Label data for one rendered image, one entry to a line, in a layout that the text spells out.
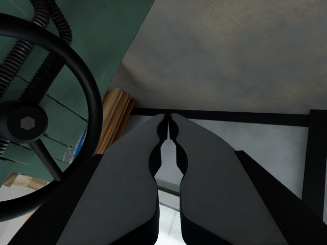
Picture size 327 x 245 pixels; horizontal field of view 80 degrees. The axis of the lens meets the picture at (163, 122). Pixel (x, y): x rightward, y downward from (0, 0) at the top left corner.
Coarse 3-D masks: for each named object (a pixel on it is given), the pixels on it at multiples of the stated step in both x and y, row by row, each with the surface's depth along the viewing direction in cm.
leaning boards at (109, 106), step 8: (120, 88) 199; (104, 96) 229; (112, 96) 198; (120, 96) 201; (104, 104) 213; (112, 104) 192; (120, 104) 199; (128, 104) 211; (104, 112) 192; (112, 112) 195; (120, 112) 201; (128, 112) 205; (104, 120) 186; (112, 120) 194; (120, 120) 202; (104, 128) 188; (112, 128) 190; (120, 128) 200; (104, 136) 189; (112, 136) 196; (120, 136) 197; (104, 144) 184; (96, 152) 184
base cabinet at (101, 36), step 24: (0, 0) 39; (24, 0) 42; (72, 0) 50; (96, 0) 56; (120, 0) 63; (144, 0) 72; (72, 24) 51; (96, 24) 57; (120, 24) 64; (0, 48) 40; (72, 48) 52; (96, 48) 58; (120, 48) 66; (24, 72) 44; (72, 72) 53; (96, 72) 59; (72, 96) 53
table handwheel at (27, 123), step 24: (0, 24) 25; (24, 24) 27; (48, 48) 30; (48, 72) 31; (96, 96) 38; (0, 120) 25; (24, 120) 27; (96, 120) 38; (96, 144) 39; (48, 168) 33; (72, 168) 36; (48, 192) 32; (0, 216) 27
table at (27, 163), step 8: (16, 144) 36; (8, 152) 35; (16, 152) 36; (24, 152) 37; (32, 152) 38; (16, 160) 36; (24, 160) 37; (32, 160) 47; (40, 160) 48; (56, 160) 52; (16, 168) 44; (24, 168) 46; (32, 168) 47; (40, 168) 49; (64, 168) 54; (32, 176) 47; (40, 176) 49; (48, 176) 50
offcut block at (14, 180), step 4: (12, 172) 45; (8, 176) 45; (12, 176) 45; (16, 176) 45; (20, 176) 46; (24, 176) 47; (28, 176) 48; (8, 180) 44; (12, 180) 44; (16, 180) 45; (20, 180) 46; (24, 180) 47; (4, 184) 44; (8, 184) 44; (12, 184) 44; (16, 184) 45; (20, 184) 47; (16, 188) 46; (20, 188) 47
